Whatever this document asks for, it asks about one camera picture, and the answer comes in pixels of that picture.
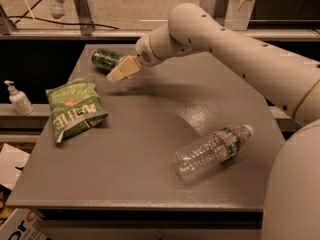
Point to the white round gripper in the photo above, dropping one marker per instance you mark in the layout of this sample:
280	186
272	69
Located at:
144	52

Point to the green soda can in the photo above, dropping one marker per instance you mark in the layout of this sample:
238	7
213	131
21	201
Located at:
105	59

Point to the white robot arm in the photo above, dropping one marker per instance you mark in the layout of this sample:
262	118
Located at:
290	81

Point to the green chips bag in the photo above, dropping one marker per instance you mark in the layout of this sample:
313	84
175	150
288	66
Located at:
75	107

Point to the white pump lotion bottle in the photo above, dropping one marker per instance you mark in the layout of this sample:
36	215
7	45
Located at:
19	99

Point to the clear plastic water bottle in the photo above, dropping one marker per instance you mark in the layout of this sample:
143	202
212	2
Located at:
198	158

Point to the white paper sheet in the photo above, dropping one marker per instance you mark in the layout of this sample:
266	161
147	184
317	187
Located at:
12	162

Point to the white cardboard box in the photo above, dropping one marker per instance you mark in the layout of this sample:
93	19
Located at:
21	225

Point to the left metal bracket post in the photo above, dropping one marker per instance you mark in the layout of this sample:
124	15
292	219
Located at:
84	17

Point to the metal bracket post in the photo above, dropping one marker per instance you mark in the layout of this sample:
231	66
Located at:
84	17
220	11

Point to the right metal bracket post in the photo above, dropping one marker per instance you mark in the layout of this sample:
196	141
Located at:
220	11

